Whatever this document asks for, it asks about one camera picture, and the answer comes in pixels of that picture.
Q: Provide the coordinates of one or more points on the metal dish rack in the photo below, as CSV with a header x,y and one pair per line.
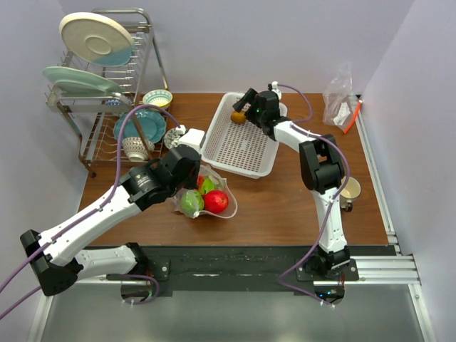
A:
x,y
90,120

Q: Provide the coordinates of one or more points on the cream and teal large plate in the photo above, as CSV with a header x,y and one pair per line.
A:
x,y
97,39

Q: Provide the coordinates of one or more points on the clear polka dot zip bag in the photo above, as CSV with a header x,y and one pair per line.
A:
x,y
221,183

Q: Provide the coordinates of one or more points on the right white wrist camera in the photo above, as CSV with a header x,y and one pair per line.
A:
x,y
274,87

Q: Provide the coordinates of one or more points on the clear bag with orange zipper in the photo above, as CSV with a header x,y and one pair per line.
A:
x,y
342,106

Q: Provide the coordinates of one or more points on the white perforated plastic basket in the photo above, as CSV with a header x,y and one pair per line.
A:
x,y
242,149

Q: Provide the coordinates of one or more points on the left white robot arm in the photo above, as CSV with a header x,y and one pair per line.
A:
x,y
59,257

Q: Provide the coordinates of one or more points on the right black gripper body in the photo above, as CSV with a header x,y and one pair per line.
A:
x,y
254,115

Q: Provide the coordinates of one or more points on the blue patterned small dish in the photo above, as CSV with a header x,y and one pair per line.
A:
x,y
118,102

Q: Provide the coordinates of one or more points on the brown patterned small bowl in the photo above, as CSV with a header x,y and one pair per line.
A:
x,y
135,150

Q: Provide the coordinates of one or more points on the green leafy toy fruit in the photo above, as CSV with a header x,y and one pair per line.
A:
x,y
207,186

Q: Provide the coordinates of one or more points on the mint green plate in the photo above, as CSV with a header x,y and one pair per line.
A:
x,y
71,80

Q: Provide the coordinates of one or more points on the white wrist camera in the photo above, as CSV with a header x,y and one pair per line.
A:
x,y
274,87
193,138

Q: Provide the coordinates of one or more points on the green custard apple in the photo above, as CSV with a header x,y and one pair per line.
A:
x,y
191,203

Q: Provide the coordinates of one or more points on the grey leaf patterned bowl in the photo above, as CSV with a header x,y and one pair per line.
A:
x,y
171,137

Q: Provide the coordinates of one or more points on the teal yellow patterned bowl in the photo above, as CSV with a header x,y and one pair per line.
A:
x,y
160,98

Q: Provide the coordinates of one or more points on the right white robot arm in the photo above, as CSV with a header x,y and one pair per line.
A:
x,y
323,168

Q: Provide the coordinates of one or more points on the cream ceramic mug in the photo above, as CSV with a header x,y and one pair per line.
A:
x,y
349,194

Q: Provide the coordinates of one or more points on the brown orange fruit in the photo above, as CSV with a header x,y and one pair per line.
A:
x,y
238,117

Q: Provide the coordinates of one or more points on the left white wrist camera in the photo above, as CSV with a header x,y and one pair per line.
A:
x,y
193,138

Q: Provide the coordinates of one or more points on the red apple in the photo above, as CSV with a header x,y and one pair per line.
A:
x,y
216,201

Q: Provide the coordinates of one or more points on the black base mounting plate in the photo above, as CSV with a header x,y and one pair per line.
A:
x,y
245,268

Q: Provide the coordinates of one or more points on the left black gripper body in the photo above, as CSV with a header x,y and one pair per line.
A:
x,y
189,182

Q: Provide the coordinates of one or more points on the teal scalloped plate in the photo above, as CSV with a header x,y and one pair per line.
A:
x,y
152,123

